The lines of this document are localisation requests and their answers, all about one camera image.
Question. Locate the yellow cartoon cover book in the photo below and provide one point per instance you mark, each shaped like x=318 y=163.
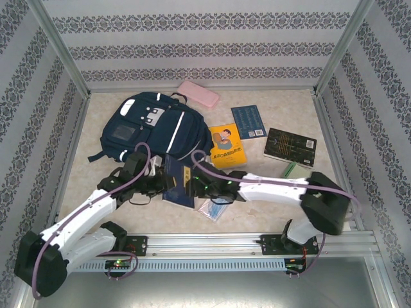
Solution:
x=231 y=157

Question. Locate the navy book yellow label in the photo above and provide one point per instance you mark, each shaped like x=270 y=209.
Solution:
x=176 y=195

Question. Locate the navy blue backpack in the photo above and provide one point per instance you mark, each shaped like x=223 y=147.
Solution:
x=180 y=134

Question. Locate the blue book with barcode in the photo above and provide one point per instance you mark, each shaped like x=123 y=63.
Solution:
x=248 y=122

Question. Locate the black book orange text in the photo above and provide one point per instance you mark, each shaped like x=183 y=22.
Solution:
x=289 y=144

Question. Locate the pink pencil case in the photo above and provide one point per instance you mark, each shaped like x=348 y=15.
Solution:
x=199 y=94

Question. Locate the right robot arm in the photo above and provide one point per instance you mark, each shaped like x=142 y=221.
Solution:
x=273 y=189

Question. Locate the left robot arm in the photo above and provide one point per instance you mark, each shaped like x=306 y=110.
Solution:
x=80 y=211

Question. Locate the clear plastic pen pack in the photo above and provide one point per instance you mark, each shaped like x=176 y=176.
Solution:
x=212 y=211

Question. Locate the small circuit board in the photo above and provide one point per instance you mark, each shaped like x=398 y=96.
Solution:
x=118 y=263
x=295 y=264

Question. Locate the pale green box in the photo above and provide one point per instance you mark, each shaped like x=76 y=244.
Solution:
x=297 y=173

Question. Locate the grey metal panel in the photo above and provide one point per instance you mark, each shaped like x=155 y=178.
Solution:
x=205 y=290

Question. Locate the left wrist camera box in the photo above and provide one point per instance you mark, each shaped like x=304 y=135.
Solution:
x=155 y=167

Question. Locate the aluminium mounting rail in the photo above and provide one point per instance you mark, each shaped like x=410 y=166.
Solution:
x=202 y=242

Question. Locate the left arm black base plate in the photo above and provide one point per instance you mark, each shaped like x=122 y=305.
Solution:
x=138 y=245

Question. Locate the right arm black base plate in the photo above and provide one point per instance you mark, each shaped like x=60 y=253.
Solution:
x=271 y=245

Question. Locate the aluminium side rail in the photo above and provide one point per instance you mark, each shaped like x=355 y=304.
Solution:
x=75 y=134
x=334 y=144

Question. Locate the aluminium frame post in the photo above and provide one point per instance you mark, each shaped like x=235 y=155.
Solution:
x=343 y=45
x=61 y=48

